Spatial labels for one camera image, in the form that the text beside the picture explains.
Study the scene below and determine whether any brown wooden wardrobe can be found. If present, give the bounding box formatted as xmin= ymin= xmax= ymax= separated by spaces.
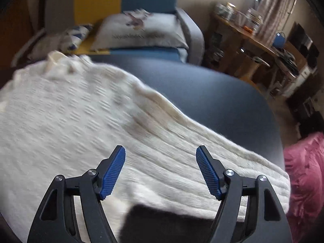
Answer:
xmin=0 ymin=0 xmax=43 ymax=69

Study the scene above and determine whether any blue bag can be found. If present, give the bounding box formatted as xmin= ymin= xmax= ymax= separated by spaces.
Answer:
xmin=273 ymin=32 xmax=286 ymax=48

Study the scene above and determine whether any white knit sweater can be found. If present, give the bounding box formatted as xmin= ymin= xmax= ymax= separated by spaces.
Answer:
xmin=0 ymin=51 xmax=291 ymax=243

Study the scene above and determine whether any black upright roll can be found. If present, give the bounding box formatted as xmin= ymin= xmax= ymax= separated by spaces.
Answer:
xmin=38 ymin=0 xmax=56 ymax=31

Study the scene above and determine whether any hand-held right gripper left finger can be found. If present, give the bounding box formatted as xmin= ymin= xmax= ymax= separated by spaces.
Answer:
xmin=27 ymin=145 xmax=126 ymax=243

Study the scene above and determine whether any deer print pillow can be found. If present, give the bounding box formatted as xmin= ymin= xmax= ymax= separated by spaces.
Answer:
xmin=91 ymin=9 xmax=189 ymax=51

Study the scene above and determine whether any wooden desk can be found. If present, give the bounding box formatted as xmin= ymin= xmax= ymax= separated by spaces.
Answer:
xmin=210 ymin=13 xmax=304 ymax=86

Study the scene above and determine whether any pink quilt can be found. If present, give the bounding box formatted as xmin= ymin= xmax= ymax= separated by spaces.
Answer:
xmin=283 ymin=132 xmax=324 ymax=243

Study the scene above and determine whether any black appliance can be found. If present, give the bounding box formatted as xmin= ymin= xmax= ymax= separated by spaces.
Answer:
xmin=289 ymin=23 xmax=320 ymax=66

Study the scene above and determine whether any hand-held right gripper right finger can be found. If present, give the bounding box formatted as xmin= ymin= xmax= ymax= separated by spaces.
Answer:
xmin=196 ymin=145 xmax=294 ymax=243

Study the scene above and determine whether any triangle pattern pillow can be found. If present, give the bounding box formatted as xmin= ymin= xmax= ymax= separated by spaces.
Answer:
xmin=28 ymin=24 xmax=94 ymax=59

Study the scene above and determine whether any cluster of glass jars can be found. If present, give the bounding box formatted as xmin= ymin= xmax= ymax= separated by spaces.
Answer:
xmin=215 ymin=2 xmax=264 ymax=31

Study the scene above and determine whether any white small cabinet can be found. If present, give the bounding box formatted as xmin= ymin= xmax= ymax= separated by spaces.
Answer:
xmin=286 ymin=66 xmax=312 ymax=97

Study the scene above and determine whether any pink patterned curtain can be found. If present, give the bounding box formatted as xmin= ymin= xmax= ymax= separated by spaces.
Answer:
xmin=256 ymin=0 xmax=298 ymax=43

